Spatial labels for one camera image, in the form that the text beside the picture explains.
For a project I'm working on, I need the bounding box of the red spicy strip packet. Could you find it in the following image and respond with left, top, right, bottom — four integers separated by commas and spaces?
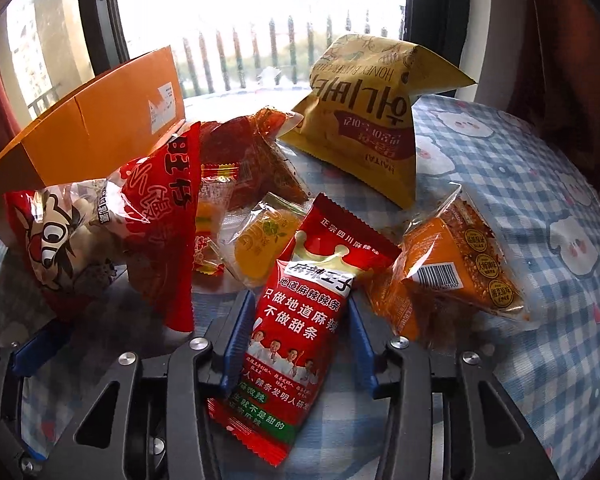
209, 194, 400, 467

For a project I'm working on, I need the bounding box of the orange triangular snack pack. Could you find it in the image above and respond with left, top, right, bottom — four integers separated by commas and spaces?
365, 182, 539, 346

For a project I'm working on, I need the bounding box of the white red cracker bag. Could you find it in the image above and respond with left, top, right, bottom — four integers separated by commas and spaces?
4, 124, 201, 334

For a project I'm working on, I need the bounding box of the yellow jelly candy packet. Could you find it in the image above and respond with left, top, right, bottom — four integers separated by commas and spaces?
218, 193, 310, 288

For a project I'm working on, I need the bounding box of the small burger gummy packet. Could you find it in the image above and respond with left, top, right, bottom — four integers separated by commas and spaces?
193, 164, 239, 276

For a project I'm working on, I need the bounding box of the clear red spicy snack pack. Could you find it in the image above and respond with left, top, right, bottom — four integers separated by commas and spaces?
200, 107, 310, 211

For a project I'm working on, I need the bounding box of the yellow Korean chip bag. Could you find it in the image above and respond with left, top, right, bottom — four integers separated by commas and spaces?
279, 34, 475, 209

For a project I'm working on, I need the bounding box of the orange cardboard box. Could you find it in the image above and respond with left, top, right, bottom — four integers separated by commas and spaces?
0, 47, 185, 210

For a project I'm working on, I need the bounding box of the brown curtain right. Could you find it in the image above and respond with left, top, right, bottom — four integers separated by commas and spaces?
499, 0, 600, 187

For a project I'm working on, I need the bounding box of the balcony railing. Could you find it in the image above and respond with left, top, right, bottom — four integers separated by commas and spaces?
6, 3, 405, 116

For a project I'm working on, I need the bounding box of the black window frame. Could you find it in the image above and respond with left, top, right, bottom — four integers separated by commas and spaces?
76, 0, 462, 97

